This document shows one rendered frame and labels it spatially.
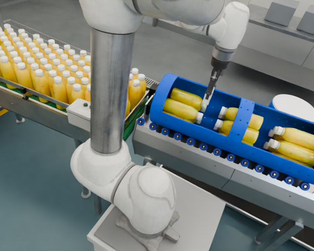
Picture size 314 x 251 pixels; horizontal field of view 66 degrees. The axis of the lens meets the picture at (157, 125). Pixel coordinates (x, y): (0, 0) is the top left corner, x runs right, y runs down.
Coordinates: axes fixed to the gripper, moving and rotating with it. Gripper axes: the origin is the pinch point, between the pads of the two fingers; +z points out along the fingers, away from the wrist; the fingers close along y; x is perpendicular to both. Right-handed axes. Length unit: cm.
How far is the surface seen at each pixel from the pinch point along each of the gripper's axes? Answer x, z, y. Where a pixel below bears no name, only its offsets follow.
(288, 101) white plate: -47, 20, 54
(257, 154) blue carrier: -31.0, 15.2, -9.7
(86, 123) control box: 49, 19, -29
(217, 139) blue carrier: -11.5, 15.8, -9.6
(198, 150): -5.0, 31.2, -6.7
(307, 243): -106, 109, 18
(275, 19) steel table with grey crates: -35, 30, 255
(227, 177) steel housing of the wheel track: -24.8, 39.3, -9.3
